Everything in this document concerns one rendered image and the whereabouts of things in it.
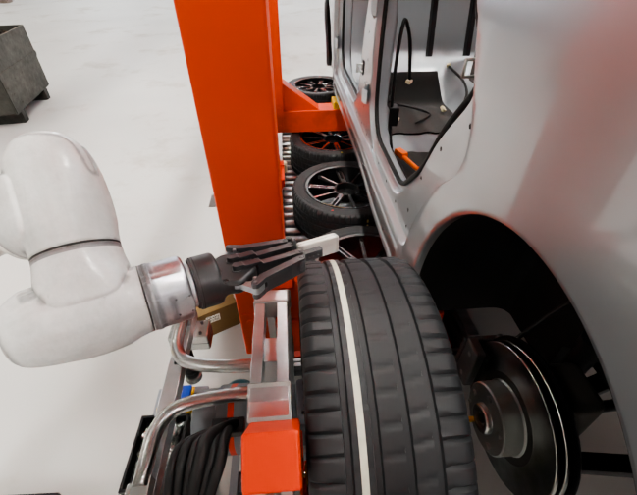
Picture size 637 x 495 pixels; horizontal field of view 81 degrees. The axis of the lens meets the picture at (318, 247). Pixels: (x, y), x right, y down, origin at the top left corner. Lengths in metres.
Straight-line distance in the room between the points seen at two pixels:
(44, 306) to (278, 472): 0.33
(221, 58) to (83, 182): 0.39
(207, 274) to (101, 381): 1.70
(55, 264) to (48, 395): 1.77
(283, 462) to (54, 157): 0.46
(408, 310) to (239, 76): 0.55
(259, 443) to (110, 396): 1.62
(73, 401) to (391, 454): 1.79
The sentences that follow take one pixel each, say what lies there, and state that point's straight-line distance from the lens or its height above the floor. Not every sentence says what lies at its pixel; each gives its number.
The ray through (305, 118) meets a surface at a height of 0.63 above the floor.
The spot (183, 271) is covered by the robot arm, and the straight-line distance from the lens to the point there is 0.51.
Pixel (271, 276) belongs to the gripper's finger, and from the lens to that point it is 0.52.
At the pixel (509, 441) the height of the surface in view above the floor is 0.89.
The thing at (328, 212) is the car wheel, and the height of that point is 0.50.
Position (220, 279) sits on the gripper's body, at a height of 1.30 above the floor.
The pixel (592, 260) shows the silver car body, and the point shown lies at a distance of 0.52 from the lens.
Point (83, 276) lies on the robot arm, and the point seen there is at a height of 1.35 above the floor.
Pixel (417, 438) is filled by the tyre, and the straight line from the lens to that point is 0.59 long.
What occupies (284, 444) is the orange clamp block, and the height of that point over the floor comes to 1.16.
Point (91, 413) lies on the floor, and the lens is 2.10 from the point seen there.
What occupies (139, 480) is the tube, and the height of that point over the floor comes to 1.01.
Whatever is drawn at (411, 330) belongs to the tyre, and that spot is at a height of 1.17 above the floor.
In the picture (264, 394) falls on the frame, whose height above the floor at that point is 1.12.
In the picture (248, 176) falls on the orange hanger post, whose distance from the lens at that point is 0.90.
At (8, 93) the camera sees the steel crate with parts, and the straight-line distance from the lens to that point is 5.49.
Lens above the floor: 1.65
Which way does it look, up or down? 40 degrees down
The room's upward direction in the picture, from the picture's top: straight up
